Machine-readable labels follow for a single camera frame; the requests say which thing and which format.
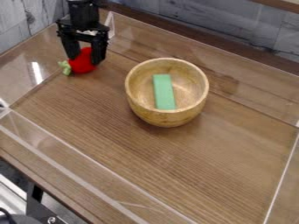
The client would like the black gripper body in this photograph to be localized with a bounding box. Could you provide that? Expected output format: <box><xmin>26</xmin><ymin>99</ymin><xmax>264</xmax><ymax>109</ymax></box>
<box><xmin>57</xmin><ymin>0</ymin><xmax>110</xmax><ymax>39</ymax></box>

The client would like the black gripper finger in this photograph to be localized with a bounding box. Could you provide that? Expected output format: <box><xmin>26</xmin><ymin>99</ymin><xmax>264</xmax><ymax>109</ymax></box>
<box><xmin>61</xmin><ymin>36</ymin><xmax>81</xmax><ymax>60</ymax></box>
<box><xmin>91</xmin><ymin>38</ymin><xmax>109</xmax><ymax>65</ymax></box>

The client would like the red plush fruit green stem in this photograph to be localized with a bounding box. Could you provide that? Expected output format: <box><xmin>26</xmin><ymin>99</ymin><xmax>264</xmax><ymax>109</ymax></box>
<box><xmin>58</xmin><ymin>47</ymin><xmax>97</xmax><ymax>76</ymax></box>

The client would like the light wooden bowl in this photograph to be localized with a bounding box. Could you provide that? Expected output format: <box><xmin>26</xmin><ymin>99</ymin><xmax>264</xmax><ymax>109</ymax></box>
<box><xmin>126</xmin><ymin>58</ymin><xmax>210</xmax><ymax>128</ymax></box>

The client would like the green rectangular block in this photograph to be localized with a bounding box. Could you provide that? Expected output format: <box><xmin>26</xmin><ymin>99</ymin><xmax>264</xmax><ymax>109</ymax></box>
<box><xmin>154</xmin><ymin>74</ymin><xmax>177</xmax><ymax>110</ymax></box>

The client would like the clear acrylic table barrier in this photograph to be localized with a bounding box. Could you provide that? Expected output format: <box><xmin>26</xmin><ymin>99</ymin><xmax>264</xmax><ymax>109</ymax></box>
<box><xmin>3</xmin><ymin>98</ymin><xmax>298</xmax><ymax>224</ymax></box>

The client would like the clear acrylic corner bracket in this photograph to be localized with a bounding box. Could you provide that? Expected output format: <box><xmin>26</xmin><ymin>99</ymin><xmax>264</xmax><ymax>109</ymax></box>
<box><xmin>105</xmin><ymin>12</ymin><xmax>117</xmax><ymax>39</ymax></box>

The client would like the black metal table frame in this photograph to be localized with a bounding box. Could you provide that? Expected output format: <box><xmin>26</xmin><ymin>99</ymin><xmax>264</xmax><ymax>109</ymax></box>
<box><xmin>26</xmin><ymin>182</ymin><xmax>83</xmax><ymax>224</ymax></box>

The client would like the black cable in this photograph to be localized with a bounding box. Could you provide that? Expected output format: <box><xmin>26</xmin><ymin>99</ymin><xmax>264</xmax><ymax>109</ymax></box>
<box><xmin>0</xmin><ymin>206</ymin><xmax>15</xmax><ymax>224</ymax></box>

